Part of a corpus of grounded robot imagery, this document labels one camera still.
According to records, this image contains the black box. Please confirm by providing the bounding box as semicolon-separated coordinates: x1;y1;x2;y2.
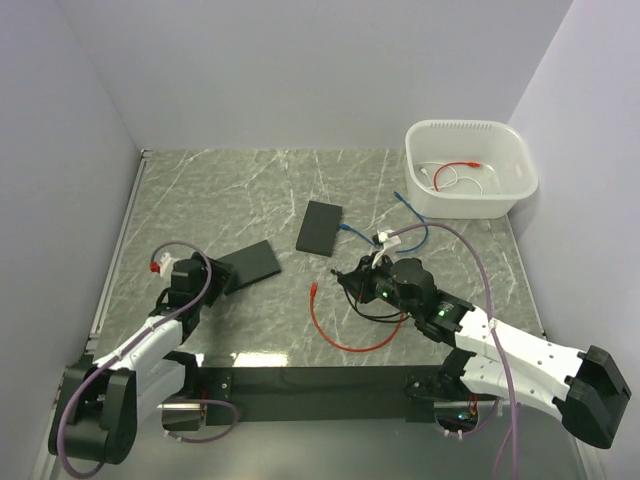
218;240;281;295

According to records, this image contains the white plastic basin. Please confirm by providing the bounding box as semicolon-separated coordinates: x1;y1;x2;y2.
405;120;539;219

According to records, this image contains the blue ethernet cable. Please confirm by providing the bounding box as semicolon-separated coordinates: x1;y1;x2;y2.
339;190;431;254

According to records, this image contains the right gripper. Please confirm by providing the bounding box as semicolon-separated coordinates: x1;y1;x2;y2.
338;251;420;319

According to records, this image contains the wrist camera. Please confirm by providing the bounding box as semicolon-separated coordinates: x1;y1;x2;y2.
372;230;401;267
150;252;177;280

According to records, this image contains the red ethernet cable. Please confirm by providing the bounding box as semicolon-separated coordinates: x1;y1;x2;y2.
308;281;407;353

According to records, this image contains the red cable in basin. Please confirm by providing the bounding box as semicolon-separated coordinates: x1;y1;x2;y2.
432;160;480;193

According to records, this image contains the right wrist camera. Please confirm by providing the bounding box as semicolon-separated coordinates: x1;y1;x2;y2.
372;230;401;267

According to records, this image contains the white cable in basin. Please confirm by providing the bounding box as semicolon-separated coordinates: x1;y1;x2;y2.
418;163;501;196

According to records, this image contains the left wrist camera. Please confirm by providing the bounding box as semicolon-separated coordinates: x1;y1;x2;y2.
150;252;177;280

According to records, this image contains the aluminium frame rail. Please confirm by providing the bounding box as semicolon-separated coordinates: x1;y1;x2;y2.
29;364;601;480

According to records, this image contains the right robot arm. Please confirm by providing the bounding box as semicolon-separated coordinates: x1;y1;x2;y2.
335;256;632;449

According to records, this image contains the black network switch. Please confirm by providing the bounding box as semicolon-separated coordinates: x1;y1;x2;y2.
295;200;343;257

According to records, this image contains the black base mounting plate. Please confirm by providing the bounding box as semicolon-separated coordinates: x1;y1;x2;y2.
139;366;496;426

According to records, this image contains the black ethernet cable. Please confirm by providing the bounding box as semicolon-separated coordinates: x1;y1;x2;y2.
342;287;407;324

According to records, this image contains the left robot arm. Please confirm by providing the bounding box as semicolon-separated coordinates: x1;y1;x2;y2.
48;251;234;479

